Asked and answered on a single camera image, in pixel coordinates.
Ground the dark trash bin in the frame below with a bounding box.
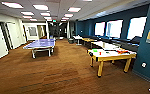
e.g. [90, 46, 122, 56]
[68, 38, 75, 45]

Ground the white outlet on teal wall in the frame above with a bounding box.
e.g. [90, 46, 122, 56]
[141, 62, 148, 69]

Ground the blue ping pong table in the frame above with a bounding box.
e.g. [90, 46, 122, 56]
[23, 38, 57, 59]

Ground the green bowl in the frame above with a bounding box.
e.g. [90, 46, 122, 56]
[92, 48, 99, 54]

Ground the small white table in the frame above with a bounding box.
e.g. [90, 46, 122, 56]
[73, 35, 84, 46]

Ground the yellow wooden gaming table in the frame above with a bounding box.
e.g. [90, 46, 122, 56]
[87, 48, 138, 78]

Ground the long wooden table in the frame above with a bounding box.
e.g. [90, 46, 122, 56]
[90, 40, 121, 51]

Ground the rectangular ceiling light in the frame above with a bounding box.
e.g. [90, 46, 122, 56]
[32, 4, 49, 11]
[68, 7, 82, 13]
[0, 1, 25, 9]
[40, 12, 52, 17]
[64, 13, 75, 18]

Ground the white interior door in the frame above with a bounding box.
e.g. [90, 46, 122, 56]
[6, 22, 23, 50]

